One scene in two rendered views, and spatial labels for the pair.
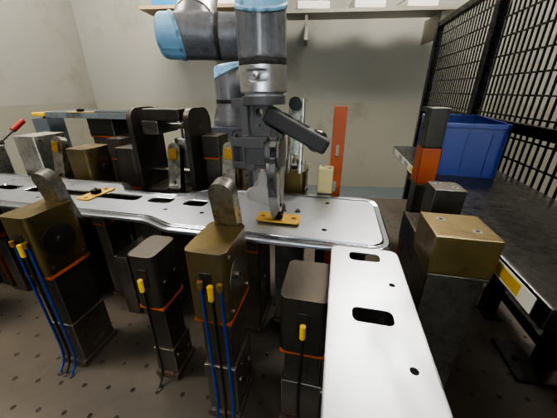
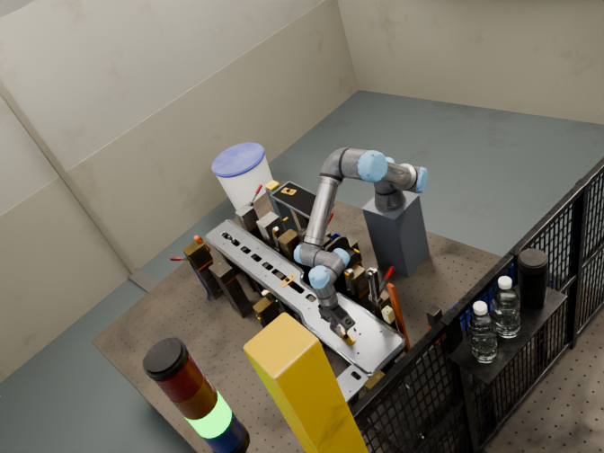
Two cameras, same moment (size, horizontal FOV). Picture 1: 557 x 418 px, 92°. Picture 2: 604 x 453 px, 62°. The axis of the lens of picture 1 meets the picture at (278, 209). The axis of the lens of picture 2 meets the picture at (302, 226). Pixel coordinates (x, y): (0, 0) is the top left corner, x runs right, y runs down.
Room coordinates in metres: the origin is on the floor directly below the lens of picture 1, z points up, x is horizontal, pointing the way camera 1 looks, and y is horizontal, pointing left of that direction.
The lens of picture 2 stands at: (-0.35, -1.03, 2.65)
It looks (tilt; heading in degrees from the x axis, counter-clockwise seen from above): 38 degrees down; 52
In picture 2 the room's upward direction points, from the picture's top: 21 degrees counter-clockwise
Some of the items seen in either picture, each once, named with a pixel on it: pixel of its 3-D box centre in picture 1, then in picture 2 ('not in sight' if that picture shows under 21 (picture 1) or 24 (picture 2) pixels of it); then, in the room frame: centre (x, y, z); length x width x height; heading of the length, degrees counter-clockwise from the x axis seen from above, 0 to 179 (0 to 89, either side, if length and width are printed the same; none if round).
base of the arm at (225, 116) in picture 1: (231, 112); (388, 193); (1.18, 0.20, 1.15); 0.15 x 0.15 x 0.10
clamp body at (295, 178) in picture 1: (295, 225); (390, 321); (0.69, -0.05, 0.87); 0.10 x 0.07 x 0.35; 168
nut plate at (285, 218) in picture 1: (278, 216); (345, 336); (0.47, 0.00, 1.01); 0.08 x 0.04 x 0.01; 78
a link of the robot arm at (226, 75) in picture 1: (230, 80); (385, 174); (1.18, 0.19, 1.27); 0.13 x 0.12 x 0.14; 93
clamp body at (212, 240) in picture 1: (223, 334); not in sight; (0.32, 0.09, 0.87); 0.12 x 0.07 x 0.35; 168
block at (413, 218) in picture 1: (404, 288); not in sight; (0.45, -0.27, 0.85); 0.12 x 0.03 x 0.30; 168
